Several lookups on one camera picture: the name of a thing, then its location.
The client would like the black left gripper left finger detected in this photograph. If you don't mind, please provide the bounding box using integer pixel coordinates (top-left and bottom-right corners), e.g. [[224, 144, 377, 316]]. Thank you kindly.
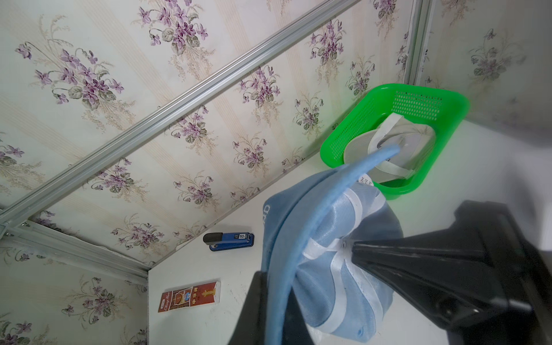
[[228, 271, 265, 345]]

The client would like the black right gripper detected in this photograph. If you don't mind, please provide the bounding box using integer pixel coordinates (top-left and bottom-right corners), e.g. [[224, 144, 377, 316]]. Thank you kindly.
[[352, 201, 551, 344]]

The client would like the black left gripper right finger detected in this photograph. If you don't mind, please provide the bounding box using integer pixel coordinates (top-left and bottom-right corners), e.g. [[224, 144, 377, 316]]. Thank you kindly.
[[282, 290, 314, 345]]

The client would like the light blue baseball cap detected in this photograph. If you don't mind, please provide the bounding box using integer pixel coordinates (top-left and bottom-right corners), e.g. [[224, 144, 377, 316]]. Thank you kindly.
[[262, 145, 403, 344]]

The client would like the grey white baseball cap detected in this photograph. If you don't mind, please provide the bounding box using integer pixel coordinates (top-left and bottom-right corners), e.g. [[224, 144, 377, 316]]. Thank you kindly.
[[343, 113, 437, 184]]

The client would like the blue black stapler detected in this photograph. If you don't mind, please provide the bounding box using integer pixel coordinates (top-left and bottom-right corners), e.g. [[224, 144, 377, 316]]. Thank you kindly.
[[203, 232, 254, 252]]

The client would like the green plastic basket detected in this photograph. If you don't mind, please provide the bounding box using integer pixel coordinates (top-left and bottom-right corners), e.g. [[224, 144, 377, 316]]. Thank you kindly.
[[320, 83, 470, 200]]

